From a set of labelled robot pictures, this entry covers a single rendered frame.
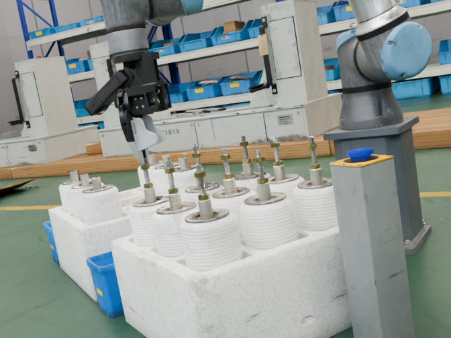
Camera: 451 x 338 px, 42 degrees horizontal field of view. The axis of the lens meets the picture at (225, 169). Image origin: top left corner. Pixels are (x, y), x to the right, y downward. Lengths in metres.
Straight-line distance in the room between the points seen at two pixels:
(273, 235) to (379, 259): 0.19
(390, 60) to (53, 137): 3.32
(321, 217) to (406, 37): 0.44
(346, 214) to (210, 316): 0.26
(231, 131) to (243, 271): 2.39
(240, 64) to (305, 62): 7.36
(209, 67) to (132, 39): 9.70
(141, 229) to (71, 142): 3.30
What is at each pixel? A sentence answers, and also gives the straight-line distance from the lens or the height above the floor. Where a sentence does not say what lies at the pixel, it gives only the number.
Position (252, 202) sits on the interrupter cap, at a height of 0.25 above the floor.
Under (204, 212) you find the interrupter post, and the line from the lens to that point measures 0.98.
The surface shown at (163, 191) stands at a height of 0.19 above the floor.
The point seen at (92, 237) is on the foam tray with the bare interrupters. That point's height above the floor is 0.16.
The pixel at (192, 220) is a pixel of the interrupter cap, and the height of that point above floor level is 0.25.
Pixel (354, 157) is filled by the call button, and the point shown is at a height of 0.32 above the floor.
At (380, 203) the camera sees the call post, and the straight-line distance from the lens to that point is 0.93.
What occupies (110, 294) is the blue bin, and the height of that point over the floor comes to 0.05.
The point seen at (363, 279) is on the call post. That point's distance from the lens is 0.96.
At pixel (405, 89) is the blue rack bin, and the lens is 5.65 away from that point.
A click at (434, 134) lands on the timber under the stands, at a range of 2.84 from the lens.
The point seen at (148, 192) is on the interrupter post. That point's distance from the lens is 1.19.
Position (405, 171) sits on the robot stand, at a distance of 1.45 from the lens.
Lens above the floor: 0.48
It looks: 9 degrees down
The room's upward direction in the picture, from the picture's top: 9 degrees counter-clockwise
